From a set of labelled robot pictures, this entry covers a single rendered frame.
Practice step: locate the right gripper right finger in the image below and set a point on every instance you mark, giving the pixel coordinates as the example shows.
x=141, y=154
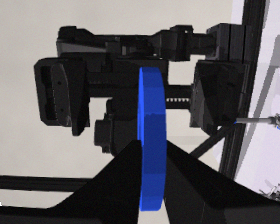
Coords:
x=194, y=193

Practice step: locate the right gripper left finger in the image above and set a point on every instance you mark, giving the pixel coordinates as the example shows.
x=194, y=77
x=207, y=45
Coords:
x=110, y=197

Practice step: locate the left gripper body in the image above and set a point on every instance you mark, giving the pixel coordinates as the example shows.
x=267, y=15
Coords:
x=129, y=71

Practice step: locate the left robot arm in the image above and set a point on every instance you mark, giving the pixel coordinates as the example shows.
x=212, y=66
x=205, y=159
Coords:
x=114, y=133

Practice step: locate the grey post with blue foot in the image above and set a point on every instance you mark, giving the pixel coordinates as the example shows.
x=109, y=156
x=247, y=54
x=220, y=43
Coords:
x=269, y=120

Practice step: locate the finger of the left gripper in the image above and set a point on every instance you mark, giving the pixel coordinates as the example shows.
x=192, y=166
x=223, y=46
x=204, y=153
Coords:
x=75, y=73
x=210, y=86

